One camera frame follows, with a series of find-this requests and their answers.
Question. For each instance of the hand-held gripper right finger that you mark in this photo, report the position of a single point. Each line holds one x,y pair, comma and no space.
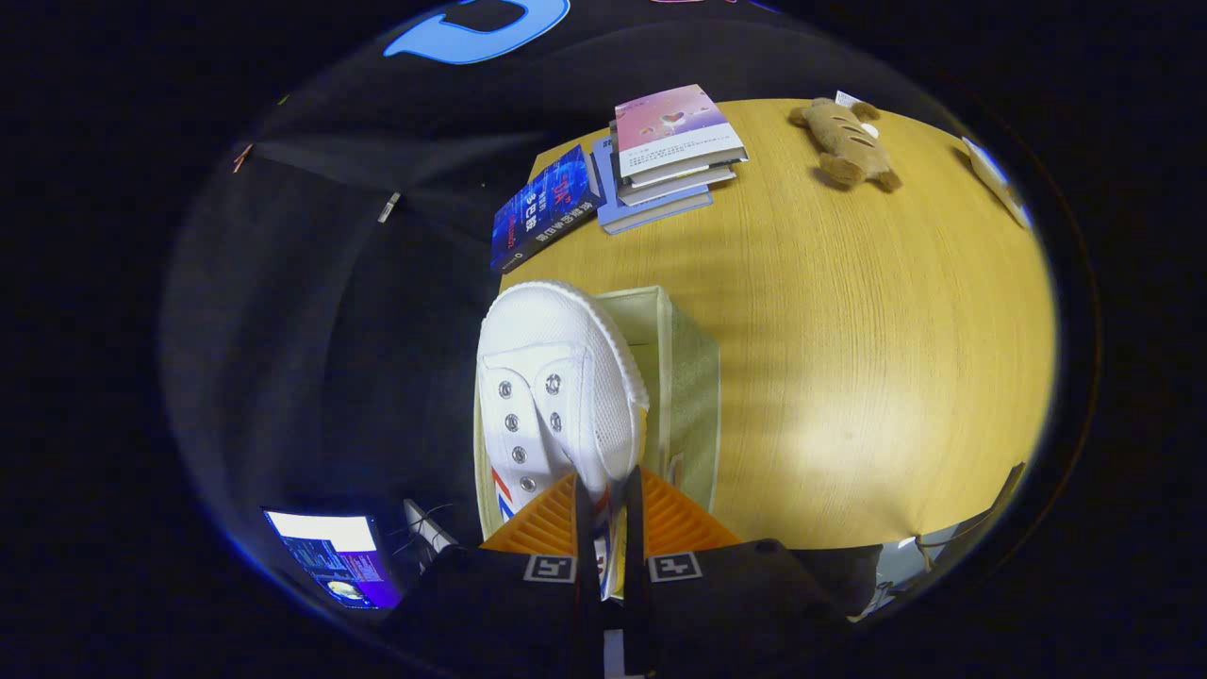
636,613

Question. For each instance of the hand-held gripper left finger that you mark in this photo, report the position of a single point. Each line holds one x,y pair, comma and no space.
586,613

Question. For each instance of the green fabric storage box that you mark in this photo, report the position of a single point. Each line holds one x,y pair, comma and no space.
693,396

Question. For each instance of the white canvas shoe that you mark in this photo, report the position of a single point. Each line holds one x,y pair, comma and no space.
566,339

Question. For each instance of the laptop screen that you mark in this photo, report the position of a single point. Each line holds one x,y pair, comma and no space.
330,556

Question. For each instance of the pale blue book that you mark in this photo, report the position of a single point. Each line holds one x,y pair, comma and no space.
651,215

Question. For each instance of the dark blue book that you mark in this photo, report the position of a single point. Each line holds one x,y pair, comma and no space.
542,209

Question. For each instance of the black backdrop cloth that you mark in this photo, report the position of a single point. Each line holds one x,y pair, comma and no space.
330,283

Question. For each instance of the white paperback book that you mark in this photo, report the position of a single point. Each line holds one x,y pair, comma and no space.
679,181

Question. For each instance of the silver clip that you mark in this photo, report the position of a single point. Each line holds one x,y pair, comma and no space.
388,207

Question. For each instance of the pink cover book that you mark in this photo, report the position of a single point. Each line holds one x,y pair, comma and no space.
674,127

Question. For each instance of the brown plush toy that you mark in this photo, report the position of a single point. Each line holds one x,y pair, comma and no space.
849,141

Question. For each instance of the small white paper tag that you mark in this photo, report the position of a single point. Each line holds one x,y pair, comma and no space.
847,98

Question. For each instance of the white pouch with red label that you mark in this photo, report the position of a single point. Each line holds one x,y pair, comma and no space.
995,179

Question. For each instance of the pink clip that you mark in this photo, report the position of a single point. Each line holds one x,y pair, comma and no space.
242,157

